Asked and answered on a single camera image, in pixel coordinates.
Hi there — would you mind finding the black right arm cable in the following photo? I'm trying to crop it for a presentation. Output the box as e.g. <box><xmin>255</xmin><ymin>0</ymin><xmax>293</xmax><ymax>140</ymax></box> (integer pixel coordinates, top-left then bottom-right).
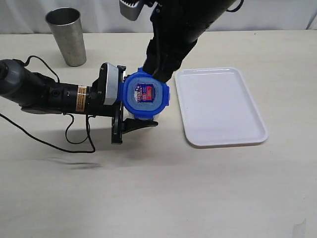
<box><xmin>226</xmin><ymin>0</ymin><xmax>246</xmax><ymax>12</ymax></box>

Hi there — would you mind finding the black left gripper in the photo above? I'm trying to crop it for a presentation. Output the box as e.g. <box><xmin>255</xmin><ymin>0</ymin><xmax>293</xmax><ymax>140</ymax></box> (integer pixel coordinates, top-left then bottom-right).
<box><xmin>85</xmin><ymin>63</ymin><xmax>159</xmax><ymax>144</ymax></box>

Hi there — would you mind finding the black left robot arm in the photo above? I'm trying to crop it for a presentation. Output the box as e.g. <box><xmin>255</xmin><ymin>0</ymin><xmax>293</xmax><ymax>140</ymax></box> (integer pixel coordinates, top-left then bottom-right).
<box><xmin>0</xmin><ymin>59</ymin><xmax>126</xmax><ymax>144</ymax></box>

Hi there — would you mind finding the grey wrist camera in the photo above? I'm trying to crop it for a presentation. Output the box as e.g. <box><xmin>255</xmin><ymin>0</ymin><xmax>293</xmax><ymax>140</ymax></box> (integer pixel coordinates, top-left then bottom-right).
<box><xmin>104</xmin><ymin>62</ymin><xmax>119</xmax><ymax>105</ymax></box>
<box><xmin>119</xmin><ymin>0</ymin><xmax>144</xmax><ymax>21</ymax></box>

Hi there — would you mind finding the white rectangular plastic tray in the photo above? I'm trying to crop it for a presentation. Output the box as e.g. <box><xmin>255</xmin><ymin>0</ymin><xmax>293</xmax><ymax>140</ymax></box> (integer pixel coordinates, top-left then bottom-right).
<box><xmin>175</xmin><ymin>67</ymin><xmax>268</xmax><ymax>148</ymax></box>

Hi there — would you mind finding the stainless steel cup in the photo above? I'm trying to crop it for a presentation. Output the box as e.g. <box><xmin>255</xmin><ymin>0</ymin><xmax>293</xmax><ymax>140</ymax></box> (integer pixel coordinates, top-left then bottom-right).
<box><xmin>45</xmin><ymin>7</ymin><xmax>86</xmax><ymax>67</ymax></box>

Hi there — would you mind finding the blue plastic lid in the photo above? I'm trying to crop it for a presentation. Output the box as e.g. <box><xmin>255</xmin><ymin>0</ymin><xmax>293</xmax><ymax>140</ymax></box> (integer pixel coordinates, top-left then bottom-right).
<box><xmin>120</xmin><ymin>67</ymin><xmax>170</xmax><ymax>118</ymax></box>

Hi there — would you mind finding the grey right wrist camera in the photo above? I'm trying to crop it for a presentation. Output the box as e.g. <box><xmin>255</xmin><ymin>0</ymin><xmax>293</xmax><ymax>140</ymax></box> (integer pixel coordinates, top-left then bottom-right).
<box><xmin>119</xmin><ymin>0</ymin><xmax>144</xmax><ymax>21</ymax></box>

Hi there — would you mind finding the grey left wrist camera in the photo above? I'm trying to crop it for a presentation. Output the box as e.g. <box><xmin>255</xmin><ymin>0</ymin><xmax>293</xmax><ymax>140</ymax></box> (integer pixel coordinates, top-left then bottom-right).
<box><xmin>104</xmin><ymin>62</ymin><xmax>119</xmax><ymax>105</ymax></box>

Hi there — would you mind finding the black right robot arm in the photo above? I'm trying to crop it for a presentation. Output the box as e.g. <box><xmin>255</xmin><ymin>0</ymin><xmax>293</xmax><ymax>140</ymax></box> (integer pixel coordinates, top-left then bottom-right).
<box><xmin>112</xmin><ymin>0</ymin><xmax>234</xmax><ymax>136</ymax></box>

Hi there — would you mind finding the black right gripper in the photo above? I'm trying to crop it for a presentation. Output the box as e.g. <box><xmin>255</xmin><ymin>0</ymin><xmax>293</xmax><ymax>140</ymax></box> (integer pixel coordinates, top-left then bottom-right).
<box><xmin>142</xmin><ymin>0</ymin><xmax>211</xmax><ymax>84</ymax></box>

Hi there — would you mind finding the clear plastic tall container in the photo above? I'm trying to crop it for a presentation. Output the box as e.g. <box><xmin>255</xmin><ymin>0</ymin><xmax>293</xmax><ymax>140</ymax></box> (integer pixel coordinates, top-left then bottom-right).
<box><xmin>127</xmin><ymin>112</ymin><xmax>159</xmax><ymax>121</ymax></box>

